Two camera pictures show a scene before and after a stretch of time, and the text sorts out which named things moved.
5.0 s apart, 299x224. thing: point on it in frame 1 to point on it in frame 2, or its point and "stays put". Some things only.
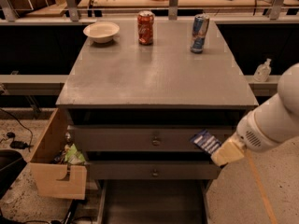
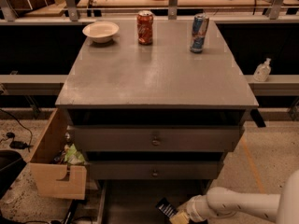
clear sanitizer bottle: [263, 72] stays put
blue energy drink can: [201, 24] stays put
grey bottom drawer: [153, 202] stays put
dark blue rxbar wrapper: [206, 140] to [166, 208]
